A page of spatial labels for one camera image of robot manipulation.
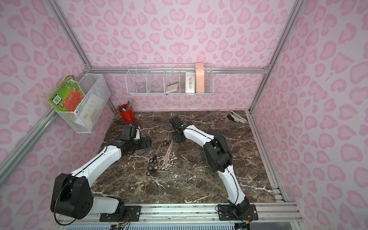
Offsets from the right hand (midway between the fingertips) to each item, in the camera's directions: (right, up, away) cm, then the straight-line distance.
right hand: (177, 136), depth 99 cm
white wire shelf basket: (-5, +40, +2) cm, 40 cm away
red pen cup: (-41, +15, +17) cm, 47 cm away
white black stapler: (+44, +14, +14) cm, 49 cm away
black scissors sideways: (-15, -20, -11) cm, 27 cm away
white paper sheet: (-48, +14, -18) cm, 53 cm away
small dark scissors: (-8, -4, +2) cm, 9 cm away
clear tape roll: (-23, +32, -3) cm, 39 cm away
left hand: (-19, -1, -11) cm, 22 cm away
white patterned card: (+9, +35, -7) cm, 37 cm away
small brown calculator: (-3, +32, -5) cm, 33 cm away
